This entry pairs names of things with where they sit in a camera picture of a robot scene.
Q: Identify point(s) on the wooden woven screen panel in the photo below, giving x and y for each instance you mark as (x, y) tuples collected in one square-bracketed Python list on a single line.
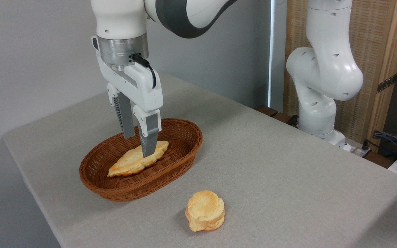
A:
[(377, 44)]

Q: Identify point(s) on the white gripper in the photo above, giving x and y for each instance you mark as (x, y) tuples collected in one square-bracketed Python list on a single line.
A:
[(140, 88)]

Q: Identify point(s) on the grey tablecloth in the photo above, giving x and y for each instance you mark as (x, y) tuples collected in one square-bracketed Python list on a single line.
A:
[(288, 179)]

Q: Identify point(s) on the round stacked bread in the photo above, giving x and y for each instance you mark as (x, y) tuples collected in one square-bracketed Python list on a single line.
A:
[(205, 210)]

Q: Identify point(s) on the brown wicker basket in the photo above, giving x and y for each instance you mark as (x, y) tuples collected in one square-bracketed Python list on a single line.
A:
[(177, 151)]

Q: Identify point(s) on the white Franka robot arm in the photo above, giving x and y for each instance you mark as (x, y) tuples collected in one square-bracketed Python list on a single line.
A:
[(322, 69)]

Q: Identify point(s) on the long bread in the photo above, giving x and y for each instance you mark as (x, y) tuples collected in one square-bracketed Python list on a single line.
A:
[(129, 163)]

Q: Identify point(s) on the metal screen hinge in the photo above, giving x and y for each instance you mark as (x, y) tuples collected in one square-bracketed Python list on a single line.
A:
[(387, 83)]

